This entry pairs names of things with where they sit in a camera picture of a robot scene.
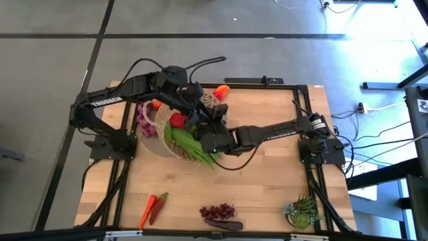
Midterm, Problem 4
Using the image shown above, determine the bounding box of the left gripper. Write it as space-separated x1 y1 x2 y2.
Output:
173 82 230 131

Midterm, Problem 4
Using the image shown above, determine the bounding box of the green celery bunch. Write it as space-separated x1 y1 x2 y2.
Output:
170 127 218 168

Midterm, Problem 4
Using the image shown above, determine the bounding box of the red bell pepper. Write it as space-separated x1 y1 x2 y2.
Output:
169 112 188 130

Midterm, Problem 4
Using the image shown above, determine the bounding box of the woven straw basket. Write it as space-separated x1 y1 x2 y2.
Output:
142 92 231 165

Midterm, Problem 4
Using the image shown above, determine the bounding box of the red orange mango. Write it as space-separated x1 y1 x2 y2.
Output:
213 84 231 102

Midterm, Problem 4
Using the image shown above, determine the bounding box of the red grape bunch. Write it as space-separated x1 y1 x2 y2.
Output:
199 203 238 220

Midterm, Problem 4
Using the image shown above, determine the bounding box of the dark purple eggplant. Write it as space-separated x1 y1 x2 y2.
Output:
203 218 244 232

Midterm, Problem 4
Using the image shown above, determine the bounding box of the red chili pepper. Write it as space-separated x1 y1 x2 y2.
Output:
148 192 169 226

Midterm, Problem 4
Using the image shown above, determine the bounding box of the orange carrot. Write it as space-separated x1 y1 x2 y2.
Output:
138 194 157 230

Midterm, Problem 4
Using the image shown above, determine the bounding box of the potted succulent plant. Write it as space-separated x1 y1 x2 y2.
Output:
282 195 325 231

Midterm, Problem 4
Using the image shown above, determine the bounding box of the white floor box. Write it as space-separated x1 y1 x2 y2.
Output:
347 157 379 202

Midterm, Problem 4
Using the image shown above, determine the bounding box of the black floor beam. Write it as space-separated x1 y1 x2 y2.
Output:
346 157 428 191

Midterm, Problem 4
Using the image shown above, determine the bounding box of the black desk leg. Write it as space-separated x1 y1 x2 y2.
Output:
362 63 428 90

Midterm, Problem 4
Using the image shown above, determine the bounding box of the black rig beam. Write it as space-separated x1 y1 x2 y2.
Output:
0 226 428 241

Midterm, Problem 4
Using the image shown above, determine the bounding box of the black side table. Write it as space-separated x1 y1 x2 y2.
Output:
404 85 428 241

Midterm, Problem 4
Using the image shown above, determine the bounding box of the grey chair leg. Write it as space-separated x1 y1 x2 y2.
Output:
0 147 26 163

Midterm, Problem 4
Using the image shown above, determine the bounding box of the black flat mount bar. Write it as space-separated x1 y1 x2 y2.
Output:
223 76 285 85

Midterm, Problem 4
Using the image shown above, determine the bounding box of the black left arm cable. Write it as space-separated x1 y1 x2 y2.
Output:
116 56 227 88

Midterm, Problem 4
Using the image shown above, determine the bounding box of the right base cable bundle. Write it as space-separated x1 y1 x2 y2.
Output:
306 163 357 234

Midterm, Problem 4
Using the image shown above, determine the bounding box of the base cable bundle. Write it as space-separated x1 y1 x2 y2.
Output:
306 163 357 234
80 159 131 228

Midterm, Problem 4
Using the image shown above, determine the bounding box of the left base cable bundle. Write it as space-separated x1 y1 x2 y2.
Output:
80 159 131 228

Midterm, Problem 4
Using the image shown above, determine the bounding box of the black floor cable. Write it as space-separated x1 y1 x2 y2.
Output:
350 120 412 151

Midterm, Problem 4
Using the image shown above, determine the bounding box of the thin white floor cable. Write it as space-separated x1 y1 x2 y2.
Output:
272 0 362 15

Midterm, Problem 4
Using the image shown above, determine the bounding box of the white power cable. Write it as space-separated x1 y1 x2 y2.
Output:
366 100 407 113

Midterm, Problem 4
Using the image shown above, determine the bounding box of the grey floor cable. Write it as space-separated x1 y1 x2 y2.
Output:
347 131 428 161

